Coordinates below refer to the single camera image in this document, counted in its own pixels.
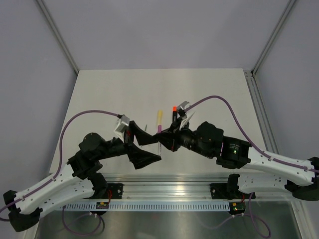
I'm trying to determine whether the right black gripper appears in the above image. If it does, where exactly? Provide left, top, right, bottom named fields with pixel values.
left=155, top=117, right=214, bottom=159

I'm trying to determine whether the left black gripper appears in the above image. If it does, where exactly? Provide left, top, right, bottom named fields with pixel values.
left=97, top=121, right=162, bottom=168

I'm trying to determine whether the purple white pen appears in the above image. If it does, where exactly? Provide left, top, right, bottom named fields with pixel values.
left=157, top=124, right=163, bottom=156

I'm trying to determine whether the yellow highlighter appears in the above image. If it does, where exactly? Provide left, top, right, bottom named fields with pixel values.
left=157, top=110, right=163, bottom=125

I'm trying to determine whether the black orange highlighter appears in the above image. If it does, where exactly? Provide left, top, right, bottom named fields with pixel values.
left=172, top=106, right=178, bottom=122

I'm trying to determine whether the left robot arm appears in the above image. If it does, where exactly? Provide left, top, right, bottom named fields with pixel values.
left=3, top=121, right=161, bottom=232

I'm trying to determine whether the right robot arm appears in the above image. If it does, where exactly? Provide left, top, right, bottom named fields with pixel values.
left=155, top=120, right=319, bottom=201

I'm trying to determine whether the left circuit board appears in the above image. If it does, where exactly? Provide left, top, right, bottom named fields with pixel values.
left=96, top=202, right=110, bottom=210

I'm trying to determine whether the circuit board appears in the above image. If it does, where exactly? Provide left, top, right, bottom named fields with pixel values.
left=96, top=202, right=110, bottom=210
left=229, top=202, right=246, bottom=215

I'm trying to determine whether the right circuit board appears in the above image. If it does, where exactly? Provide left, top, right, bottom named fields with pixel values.
left=229, top=202, right=246, bottom=215

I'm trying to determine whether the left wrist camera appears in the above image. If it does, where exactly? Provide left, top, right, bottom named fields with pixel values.
left=114, top=115, right=130, bottom=140

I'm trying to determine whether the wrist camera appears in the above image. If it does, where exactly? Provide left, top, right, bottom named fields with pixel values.
left=176, top=101, right=195, bottom=130
left=114, top=115, right=130, bottom=140

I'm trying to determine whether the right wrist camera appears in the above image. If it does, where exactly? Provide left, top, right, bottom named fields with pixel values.
left=176, top=101, right=195, bottom=130

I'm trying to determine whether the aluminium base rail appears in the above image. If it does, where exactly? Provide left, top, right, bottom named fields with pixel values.
left=47, top=173, right=304, bottom=200

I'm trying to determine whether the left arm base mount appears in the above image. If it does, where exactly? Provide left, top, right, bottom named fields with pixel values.
left=92, top=173, right=124, bottom=199

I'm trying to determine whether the white cable duct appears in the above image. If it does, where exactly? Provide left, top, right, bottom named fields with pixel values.
left=60, top=201, right=230, bottom=212

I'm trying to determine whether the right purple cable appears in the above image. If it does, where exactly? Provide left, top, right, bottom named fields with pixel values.
left=188, top=96, right=319, bottom=174

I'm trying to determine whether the purple cable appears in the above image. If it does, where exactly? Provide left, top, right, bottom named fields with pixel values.
left=0, top=111, right=122, bottom=222
left=188, top=96, right=319, bottom=174

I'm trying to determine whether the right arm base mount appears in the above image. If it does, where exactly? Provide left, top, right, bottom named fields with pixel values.
left=209, top=174, right=255, bottom=200

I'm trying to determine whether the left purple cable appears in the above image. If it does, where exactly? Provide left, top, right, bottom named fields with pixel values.
left=0, top=111, right=122, bottom=222

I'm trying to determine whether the right side aluminium rail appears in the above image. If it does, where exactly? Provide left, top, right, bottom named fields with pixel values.
left=243, top=70, right=279, bottom=153

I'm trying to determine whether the right frame post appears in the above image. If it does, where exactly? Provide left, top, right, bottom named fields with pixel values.
left=251, top=0, right=299, bottom=77

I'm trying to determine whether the frame post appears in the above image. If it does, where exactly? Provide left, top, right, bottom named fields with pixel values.
left=251, top=0, right=299, bottom=77
left=34, top=0, right=80, bottom=75

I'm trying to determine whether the left frame post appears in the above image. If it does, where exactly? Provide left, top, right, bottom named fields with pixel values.
left=34, top=0, right=80, bottom=75

